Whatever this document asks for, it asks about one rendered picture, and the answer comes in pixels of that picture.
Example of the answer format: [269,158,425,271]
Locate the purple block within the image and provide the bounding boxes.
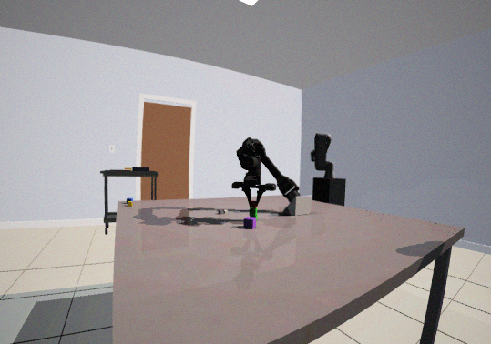
[243,217,256,229]

